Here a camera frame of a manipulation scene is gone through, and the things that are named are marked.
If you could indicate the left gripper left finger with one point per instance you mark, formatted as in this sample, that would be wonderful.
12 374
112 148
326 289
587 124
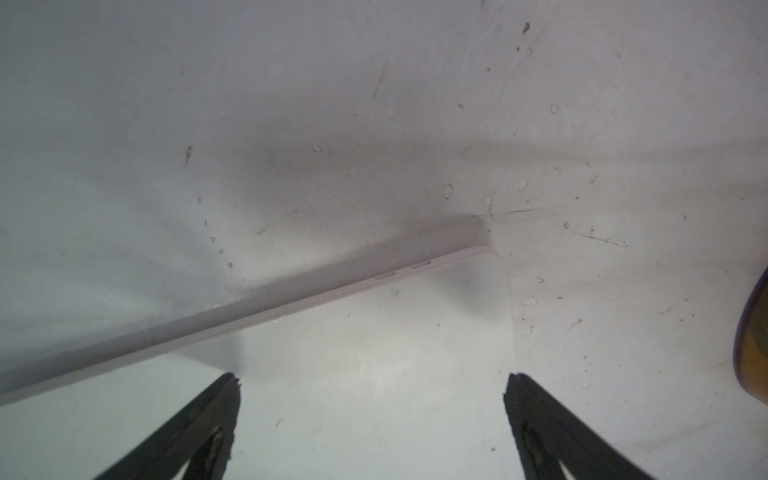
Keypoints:
196 442

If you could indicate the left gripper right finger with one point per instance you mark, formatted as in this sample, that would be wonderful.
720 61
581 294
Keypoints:
552 442

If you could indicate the white laptop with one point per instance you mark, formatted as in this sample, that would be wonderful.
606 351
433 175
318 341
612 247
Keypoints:
396 377

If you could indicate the potted green plant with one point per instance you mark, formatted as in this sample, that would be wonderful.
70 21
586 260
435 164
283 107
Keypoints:
750 346

